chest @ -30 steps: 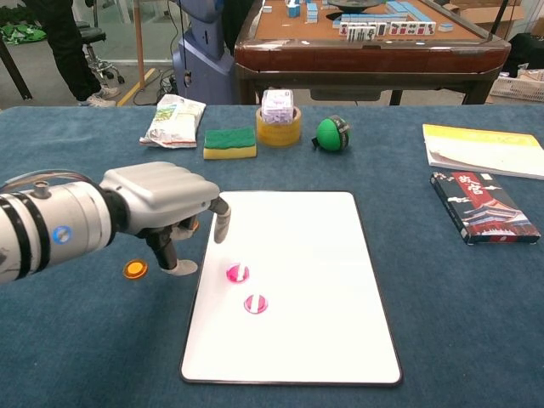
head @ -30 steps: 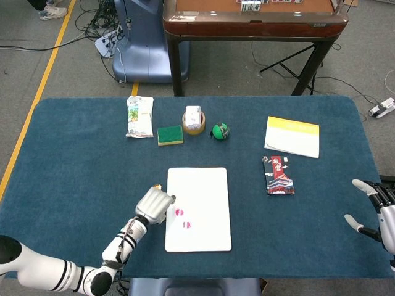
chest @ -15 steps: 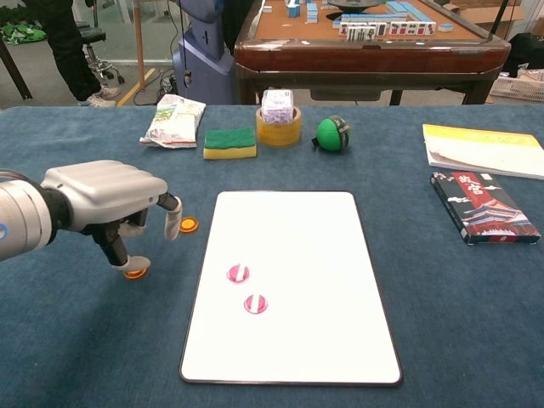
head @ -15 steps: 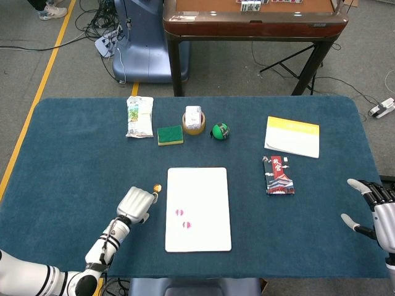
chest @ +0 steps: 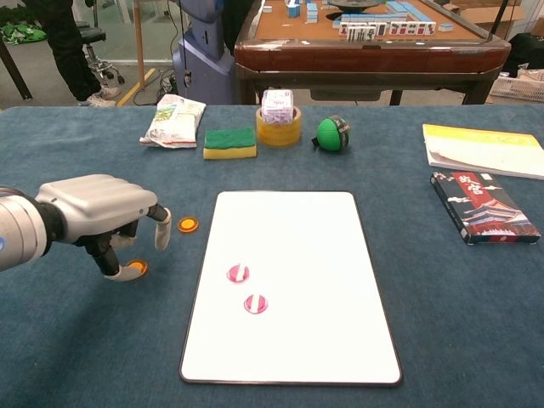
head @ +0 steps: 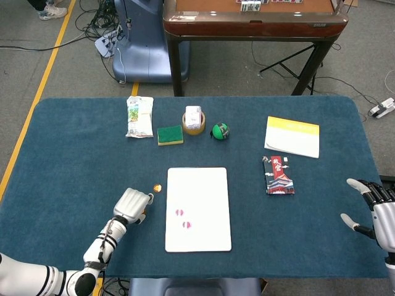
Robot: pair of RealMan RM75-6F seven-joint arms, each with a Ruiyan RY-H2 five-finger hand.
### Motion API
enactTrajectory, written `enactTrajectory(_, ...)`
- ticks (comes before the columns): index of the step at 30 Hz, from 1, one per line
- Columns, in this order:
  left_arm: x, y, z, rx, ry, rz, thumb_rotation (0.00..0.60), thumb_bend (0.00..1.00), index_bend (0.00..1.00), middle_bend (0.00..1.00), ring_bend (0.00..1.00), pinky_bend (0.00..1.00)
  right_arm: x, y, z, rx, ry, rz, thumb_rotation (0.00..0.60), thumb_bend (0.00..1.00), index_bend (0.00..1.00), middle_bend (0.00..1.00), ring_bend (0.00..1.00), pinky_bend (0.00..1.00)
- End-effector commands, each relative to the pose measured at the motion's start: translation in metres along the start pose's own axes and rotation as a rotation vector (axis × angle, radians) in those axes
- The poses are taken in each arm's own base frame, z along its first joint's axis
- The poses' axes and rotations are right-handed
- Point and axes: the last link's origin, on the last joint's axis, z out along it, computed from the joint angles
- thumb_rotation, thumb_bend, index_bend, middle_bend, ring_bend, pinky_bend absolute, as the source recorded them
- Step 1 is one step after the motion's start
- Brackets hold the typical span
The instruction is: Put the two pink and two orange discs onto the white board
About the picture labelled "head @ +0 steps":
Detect green yellow sponge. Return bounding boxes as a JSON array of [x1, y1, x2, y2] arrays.
[[157, 125, 185, 146]]

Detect blue grey machine base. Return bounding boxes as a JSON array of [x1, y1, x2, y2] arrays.
[[112, 0, 191, 84]]

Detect brown mahjong table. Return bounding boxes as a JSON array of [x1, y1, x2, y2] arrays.
[[162, 0, 349, 97]]

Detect hanging black cable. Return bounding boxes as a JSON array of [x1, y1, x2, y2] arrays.
[[122, 0, 133, 30]]

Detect black cable bundle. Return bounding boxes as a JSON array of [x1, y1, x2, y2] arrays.
[[73, 0, 124, 41]]

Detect tan tape roll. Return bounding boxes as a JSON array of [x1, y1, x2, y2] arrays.
[[181, 110, 206, 136]]

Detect green black ball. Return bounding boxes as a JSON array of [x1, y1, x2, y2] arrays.
[[210, 121, 231, 141]]

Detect white rectangular board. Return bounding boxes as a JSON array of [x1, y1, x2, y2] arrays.
[[164, 167, 233, 253]]

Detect black cables under table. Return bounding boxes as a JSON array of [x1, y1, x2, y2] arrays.
[[101, 277, 130, 296]]

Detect white snack bag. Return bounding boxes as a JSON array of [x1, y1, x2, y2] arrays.
[[125, 96, 154, 139]]

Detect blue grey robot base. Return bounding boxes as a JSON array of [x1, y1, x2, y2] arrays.
[[128, 277, 262, 296]]

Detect white power strip with plugs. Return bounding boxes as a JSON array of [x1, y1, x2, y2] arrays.
[[94, 29, 124, 58]]

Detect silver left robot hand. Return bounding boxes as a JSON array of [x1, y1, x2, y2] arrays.
[[113, 187, 154, 225]]

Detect long mahjong tile row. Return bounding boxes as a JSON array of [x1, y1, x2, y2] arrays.
[[236, 0, 303, 4]]

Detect blue felt table cloth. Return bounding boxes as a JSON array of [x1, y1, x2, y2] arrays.
[[0, 96, 390, 280]]

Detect yellow white notebook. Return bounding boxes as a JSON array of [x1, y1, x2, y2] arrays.
[[264, 115, 321, 159]]

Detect person in black clothes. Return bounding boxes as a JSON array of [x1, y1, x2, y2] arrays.
[[26, 0, 68, 21]]

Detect white purple tissue pack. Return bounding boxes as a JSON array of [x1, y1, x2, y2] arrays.
[[185, 105, 202, 130]]

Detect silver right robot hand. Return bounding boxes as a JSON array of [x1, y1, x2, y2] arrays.
[[340, 178, 395, 253]]

